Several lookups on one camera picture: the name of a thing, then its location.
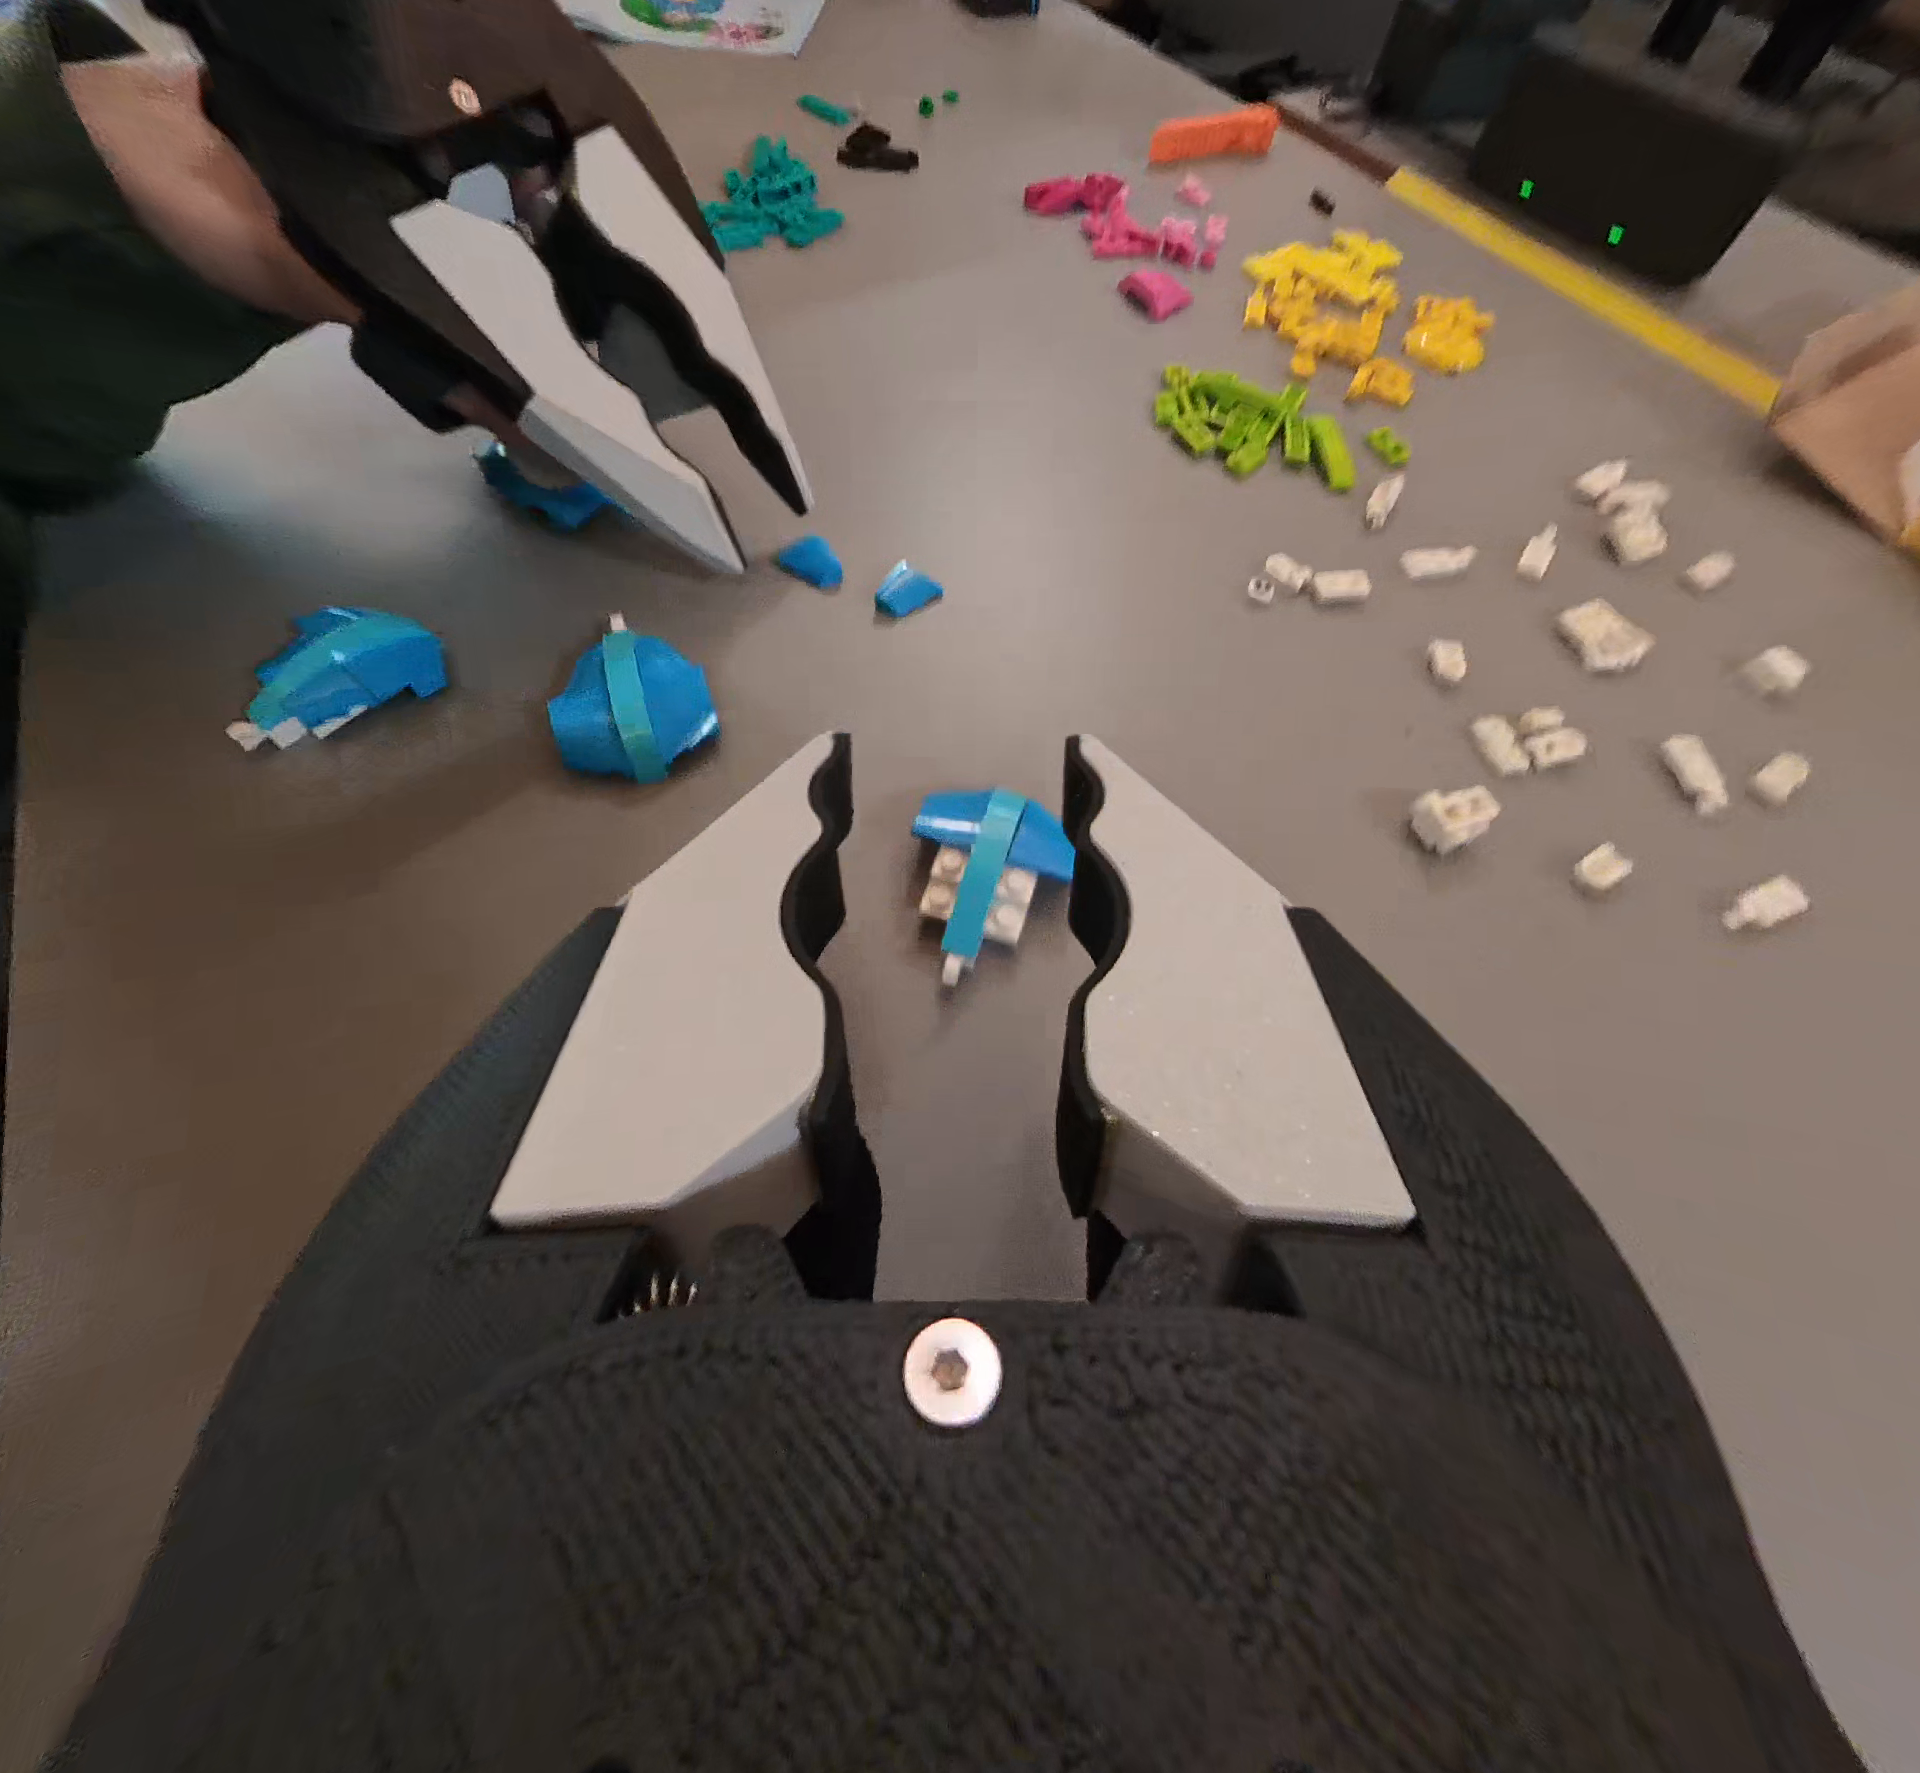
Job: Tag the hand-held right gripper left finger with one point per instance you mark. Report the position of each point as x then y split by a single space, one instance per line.
673 1053

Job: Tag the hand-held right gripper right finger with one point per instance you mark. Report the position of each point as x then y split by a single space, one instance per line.
1230 1053

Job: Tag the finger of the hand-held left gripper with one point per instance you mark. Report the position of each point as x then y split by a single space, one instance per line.
584 424
660 241

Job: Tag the blue curved lego assembly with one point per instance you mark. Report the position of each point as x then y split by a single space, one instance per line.
547 499

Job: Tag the blue lego assembly white base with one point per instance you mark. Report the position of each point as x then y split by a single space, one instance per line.
992 843

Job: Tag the small blue lego wedge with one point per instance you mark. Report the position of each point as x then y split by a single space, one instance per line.
810 561
907 590

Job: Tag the person's left forearm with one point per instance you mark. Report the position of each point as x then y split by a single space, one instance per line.
75 331

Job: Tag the pile of teal lego pieces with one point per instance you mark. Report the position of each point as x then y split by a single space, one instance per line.
771 198

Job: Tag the single teal lego piece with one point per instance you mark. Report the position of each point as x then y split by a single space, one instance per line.
825 109

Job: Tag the black lego pieces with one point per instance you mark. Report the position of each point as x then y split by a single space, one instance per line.
876 146

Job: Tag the blue lego dome light stripe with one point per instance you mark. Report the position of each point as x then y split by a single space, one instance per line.
600 723

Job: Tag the blue lego assembly white studs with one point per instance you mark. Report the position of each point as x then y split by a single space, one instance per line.
361 662

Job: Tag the pile of pink lego pieces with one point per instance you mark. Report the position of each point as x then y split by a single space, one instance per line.
1125 236

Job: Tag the scattered white lego pieces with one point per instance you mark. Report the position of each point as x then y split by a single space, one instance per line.
1600 636

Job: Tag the pile of green lego pieces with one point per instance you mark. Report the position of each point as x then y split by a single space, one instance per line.
1245 424

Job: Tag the pile of yellow lego pieces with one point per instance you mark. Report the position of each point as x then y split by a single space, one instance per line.
1318 289

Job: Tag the person's left hand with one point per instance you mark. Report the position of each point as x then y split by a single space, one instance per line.
193 166

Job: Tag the orange brick separator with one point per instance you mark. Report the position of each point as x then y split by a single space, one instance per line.
1216 133

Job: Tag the yellow tape strip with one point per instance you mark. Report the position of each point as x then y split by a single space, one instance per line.
1590 289

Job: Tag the cardboard box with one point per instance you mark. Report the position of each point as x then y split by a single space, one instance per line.
1861 405

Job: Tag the black case with green lights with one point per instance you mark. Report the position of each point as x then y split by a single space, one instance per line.
1636 154

